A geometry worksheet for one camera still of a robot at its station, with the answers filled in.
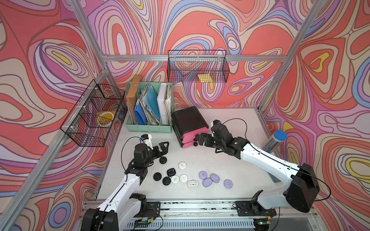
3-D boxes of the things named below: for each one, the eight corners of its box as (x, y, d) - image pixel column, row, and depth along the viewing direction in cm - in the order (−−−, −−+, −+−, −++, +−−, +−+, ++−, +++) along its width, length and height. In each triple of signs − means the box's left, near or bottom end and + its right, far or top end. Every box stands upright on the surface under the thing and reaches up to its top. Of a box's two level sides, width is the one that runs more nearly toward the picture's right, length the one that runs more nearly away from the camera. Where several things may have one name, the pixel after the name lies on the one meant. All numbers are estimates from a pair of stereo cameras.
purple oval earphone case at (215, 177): (210, 183, 84) (211, 181, 82) (210, 175, 87) (210, 173, 85) (219, 183, 84) (220, 181, 82) (218, 175, 87) (219, 173, 85)
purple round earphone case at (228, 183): (224, 188, 83) (225, 187, 81) (223, 180, 85) (224, 179, 83) (232, 188, 83) (233, 187, 81) (230, 180, 85) (231, 179, 83)
